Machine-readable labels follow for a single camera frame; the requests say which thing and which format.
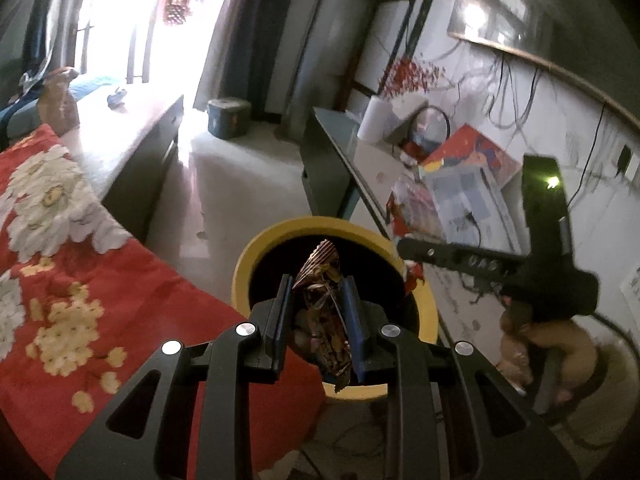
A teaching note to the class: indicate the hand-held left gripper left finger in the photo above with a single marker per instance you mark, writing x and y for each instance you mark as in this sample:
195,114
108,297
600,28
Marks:
280,330

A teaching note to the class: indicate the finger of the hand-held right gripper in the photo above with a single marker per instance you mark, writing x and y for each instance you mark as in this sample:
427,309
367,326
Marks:
450,260

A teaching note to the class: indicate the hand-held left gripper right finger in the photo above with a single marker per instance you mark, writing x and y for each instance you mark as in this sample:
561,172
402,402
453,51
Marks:
356,330

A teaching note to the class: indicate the red snack wrapper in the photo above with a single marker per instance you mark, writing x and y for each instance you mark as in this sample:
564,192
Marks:
412,277

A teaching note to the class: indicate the yellow trash bin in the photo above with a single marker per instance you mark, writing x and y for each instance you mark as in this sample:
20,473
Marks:
245,280

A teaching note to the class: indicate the gold brown snack wrapper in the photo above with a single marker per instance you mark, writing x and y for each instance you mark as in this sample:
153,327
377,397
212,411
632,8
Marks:
320,270

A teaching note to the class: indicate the person's right hand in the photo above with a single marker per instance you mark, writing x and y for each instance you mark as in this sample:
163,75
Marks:
575,350

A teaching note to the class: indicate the white and blue booklet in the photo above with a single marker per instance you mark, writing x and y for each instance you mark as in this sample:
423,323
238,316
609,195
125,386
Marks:
460,195

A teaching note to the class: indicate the white paper sheet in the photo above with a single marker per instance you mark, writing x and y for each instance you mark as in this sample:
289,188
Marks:
632,287

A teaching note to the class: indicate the red book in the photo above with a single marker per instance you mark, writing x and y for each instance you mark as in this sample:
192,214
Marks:
470,152

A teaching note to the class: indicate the red floral blanket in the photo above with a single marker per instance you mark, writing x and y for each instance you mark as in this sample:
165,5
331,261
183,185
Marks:
150,310

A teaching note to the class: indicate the white flat box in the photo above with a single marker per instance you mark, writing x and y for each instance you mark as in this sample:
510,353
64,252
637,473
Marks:
407,110

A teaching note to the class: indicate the white paper roll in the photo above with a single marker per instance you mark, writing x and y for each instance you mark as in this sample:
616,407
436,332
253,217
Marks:
372,120

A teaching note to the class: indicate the glass-top television cabinet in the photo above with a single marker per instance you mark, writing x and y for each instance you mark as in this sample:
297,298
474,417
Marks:
340,130

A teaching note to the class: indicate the red berry branches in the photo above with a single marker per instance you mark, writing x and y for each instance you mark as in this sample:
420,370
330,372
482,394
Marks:
412,75

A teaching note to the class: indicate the teal storage box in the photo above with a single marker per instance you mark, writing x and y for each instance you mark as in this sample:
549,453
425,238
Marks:
228,119

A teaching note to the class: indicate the grey standing air conditioner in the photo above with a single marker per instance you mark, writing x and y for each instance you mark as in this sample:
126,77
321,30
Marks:
320,60

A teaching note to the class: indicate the dark coffee table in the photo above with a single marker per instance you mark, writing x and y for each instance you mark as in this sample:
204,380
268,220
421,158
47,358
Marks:
130,120

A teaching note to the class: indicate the small blue object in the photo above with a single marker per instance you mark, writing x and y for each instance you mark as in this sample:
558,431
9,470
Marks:
116,97

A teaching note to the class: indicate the grey curtain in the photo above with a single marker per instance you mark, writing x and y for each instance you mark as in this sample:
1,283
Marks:
245,35

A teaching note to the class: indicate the brown sliding glass door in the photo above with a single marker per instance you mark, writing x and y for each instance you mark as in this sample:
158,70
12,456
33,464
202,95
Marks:
137,45

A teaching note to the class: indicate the brown paper bag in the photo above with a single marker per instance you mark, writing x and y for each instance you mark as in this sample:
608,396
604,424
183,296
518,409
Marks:
57,100

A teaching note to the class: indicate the dark blue curtain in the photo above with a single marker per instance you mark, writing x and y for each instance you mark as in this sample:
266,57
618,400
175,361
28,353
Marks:
45,25

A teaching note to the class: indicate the wall outlet with charger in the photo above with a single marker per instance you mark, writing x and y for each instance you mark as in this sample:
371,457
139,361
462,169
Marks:
627,160

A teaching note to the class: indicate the wall-mounted television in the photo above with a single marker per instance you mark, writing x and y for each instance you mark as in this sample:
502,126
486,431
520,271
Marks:
510,10

